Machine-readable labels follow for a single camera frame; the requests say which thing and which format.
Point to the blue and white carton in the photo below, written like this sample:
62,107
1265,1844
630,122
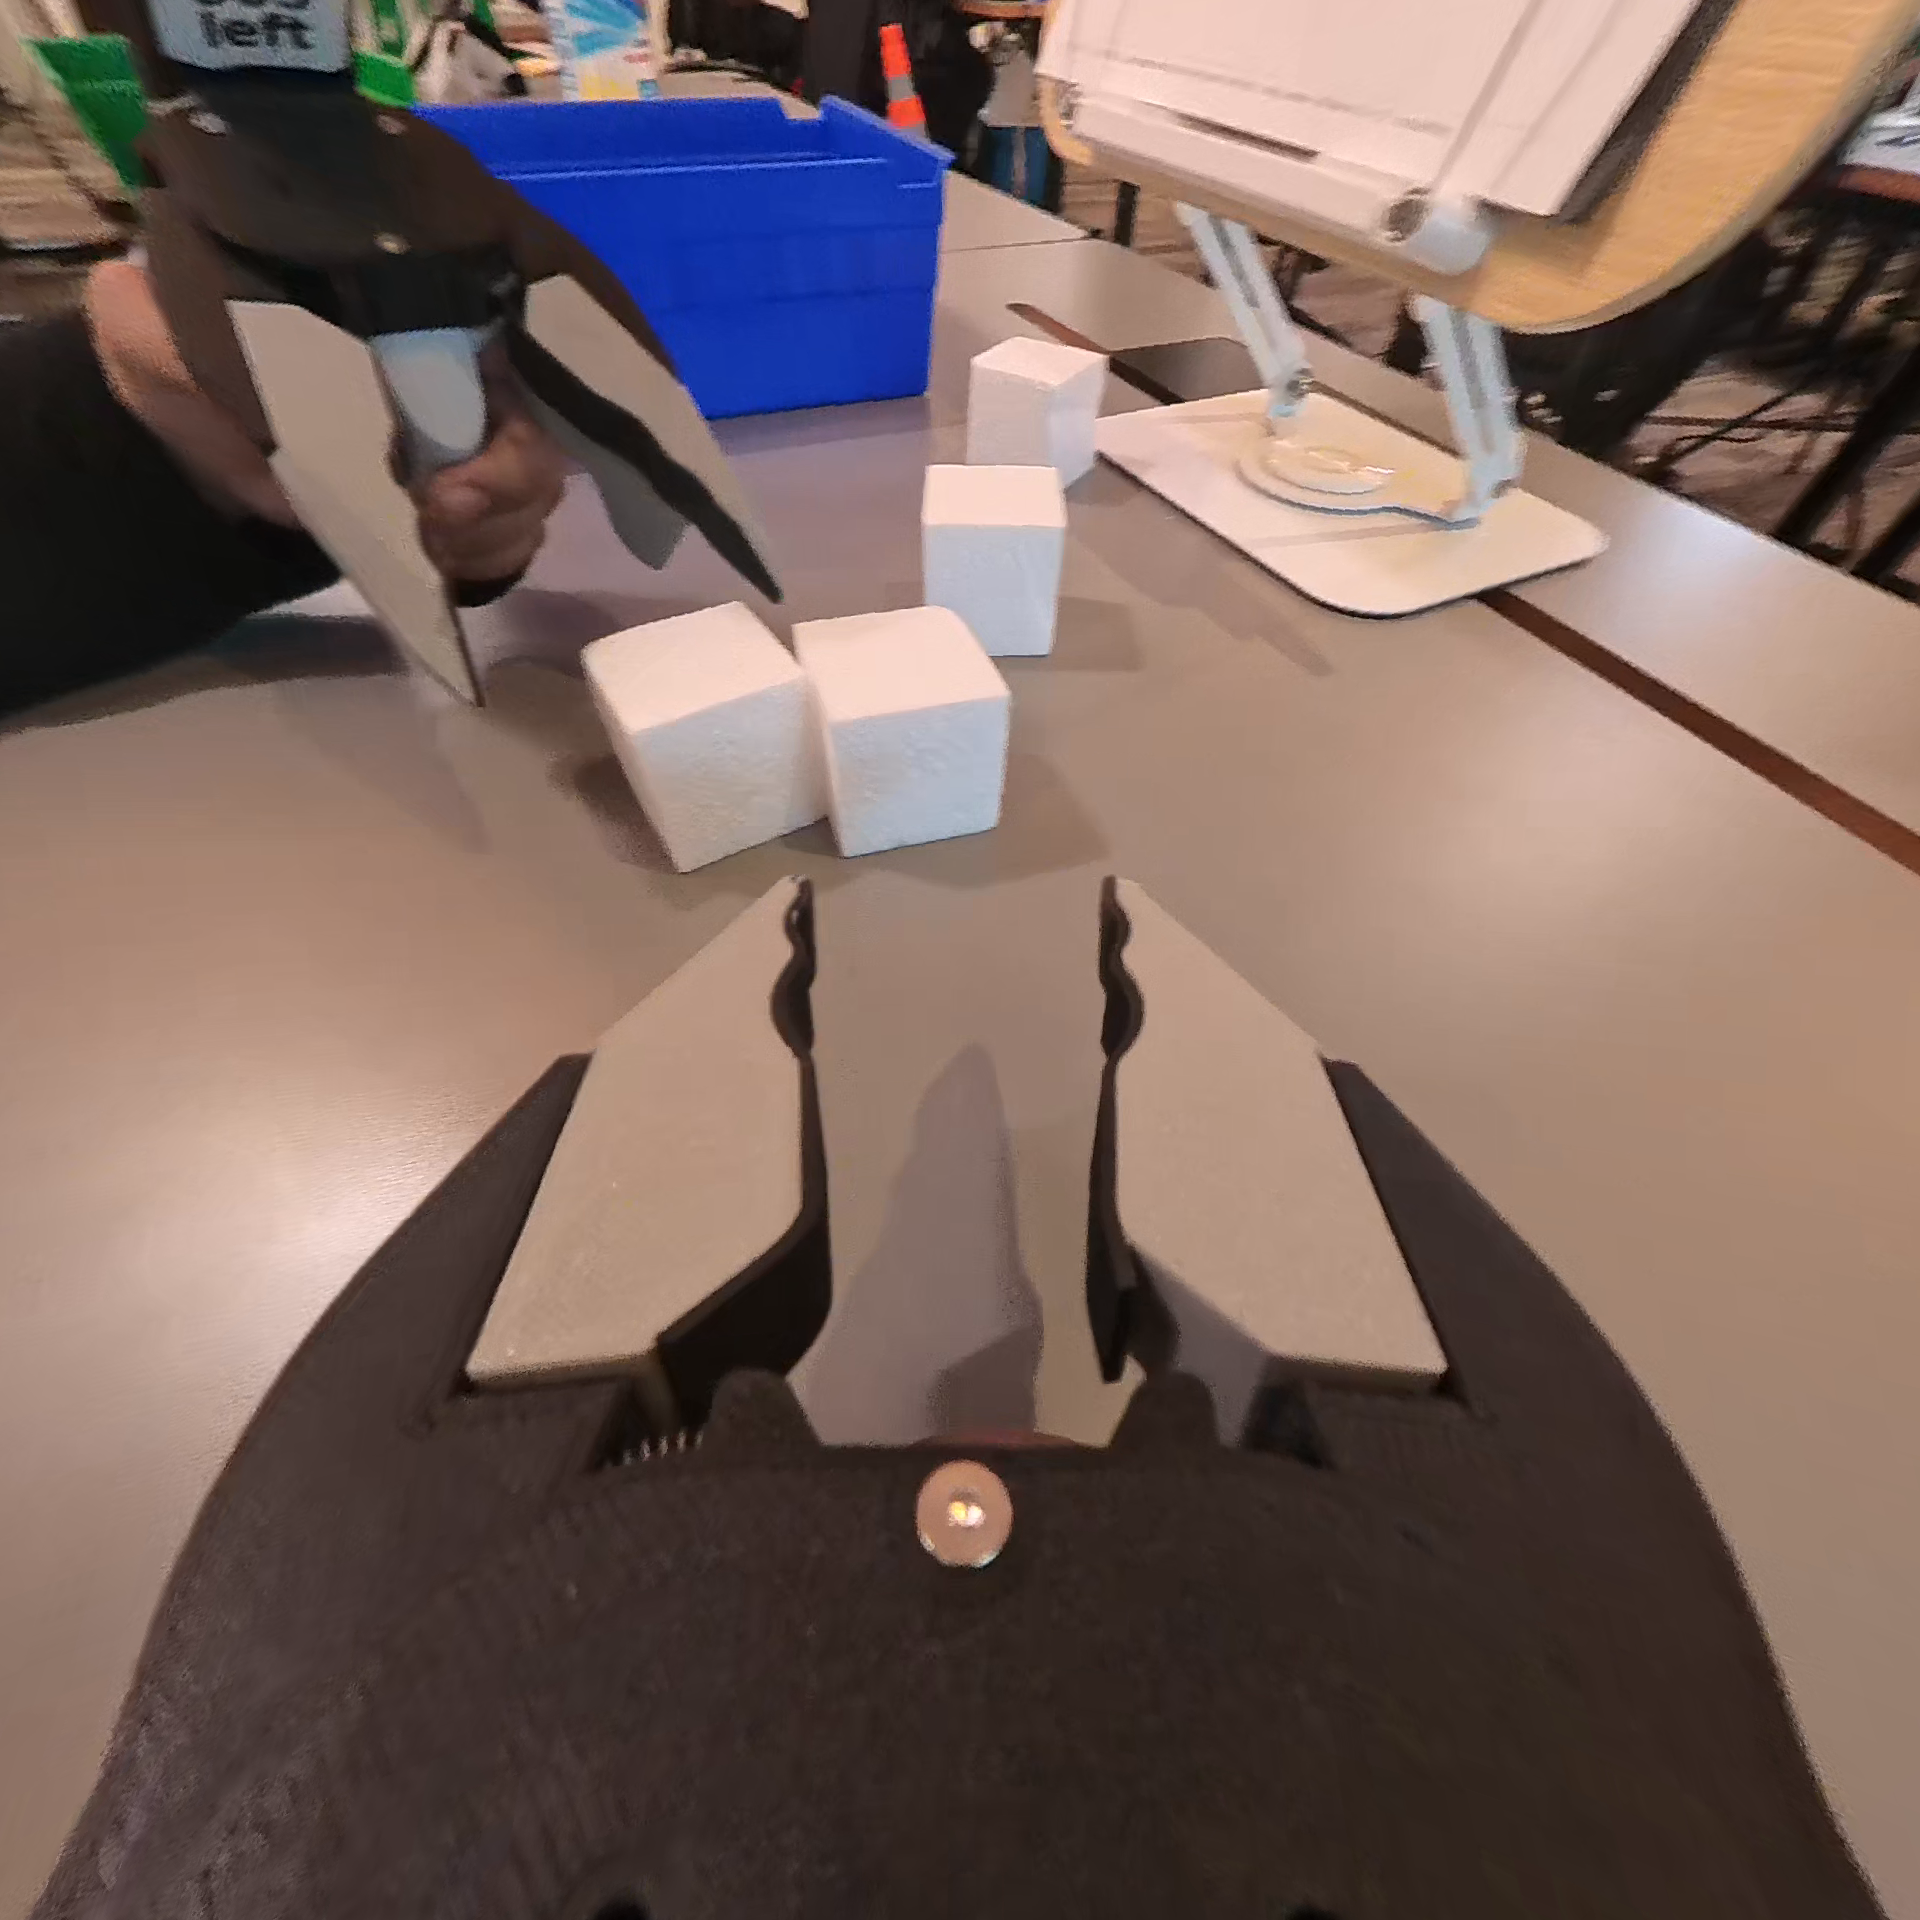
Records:
602,44

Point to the person's left hand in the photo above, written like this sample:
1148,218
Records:
493,511

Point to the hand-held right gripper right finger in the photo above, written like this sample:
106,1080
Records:
1260,1200

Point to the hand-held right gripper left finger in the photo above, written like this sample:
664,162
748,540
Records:
661,1182

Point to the printed instruction sheet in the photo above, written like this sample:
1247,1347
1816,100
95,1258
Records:
1352,79

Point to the green plastic bin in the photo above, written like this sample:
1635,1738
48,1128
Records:
83,107

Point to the blue plastic bin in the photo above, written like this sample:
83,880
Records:
780,300

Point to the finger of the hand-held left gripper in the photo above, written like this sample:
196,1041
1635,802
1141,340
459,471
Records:
339,450
630,407

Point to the white foam cube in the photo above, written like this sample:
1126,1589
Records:
1036,407
704,734
990,561
906,734

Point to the white document stand with sheet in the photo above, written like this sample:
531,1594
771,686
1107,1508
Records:
1436,552

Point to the black rectangular desk panel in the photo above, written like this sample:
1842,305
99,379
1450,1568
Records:
1186,364

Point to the orange traffic cone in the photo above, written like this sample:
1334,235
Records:
893,84

